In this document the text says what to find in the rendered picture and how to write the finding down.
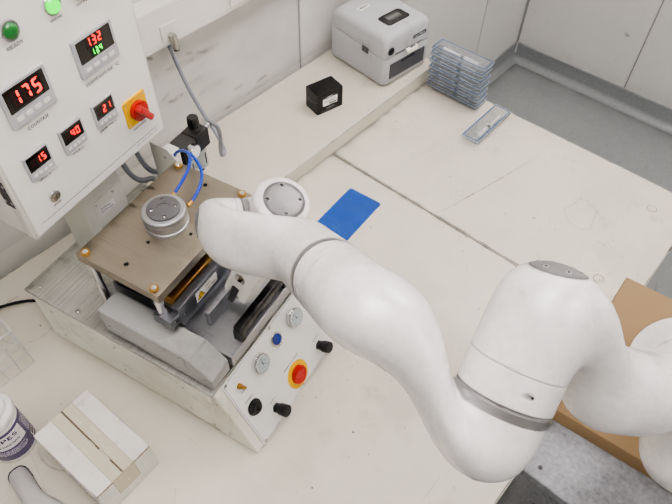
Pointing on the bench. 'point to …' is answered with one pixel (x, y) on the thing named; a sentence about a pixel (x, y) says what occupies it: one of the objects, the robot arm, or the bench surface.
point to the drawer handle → (256, 309)
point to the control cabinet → (74, 115)
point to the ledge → (301, 123)
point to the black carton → (324, 95)
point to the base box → (155, 378)
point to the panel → (270, 387)
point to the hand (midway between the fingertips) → (242, 289)
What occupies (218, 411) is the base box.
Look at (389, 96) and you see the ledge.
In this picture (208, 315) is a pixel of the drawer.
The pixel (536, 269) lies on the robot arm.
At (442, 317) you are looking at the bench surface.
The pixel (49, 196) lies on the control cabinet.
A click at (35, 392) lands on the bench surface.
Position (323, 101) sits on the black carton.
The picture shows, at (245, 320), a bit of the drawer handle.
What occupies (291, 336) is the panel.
